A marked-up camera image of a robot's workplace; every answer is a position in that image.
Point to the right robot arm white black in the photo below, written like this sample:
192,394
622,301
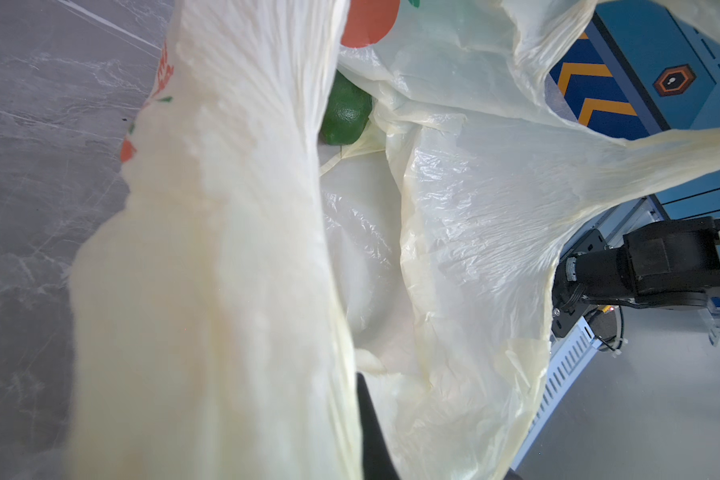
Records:
668,264

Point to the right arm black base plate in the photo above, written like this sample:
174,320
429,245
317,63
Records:
567,295

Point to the yellowish translucent plastic bag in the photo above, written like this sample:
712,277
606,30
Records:
221,317

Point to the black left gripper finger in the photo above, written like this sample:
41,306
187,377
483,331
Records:
376,461

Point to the green lime fruit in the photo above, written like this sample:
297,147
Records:
347,113

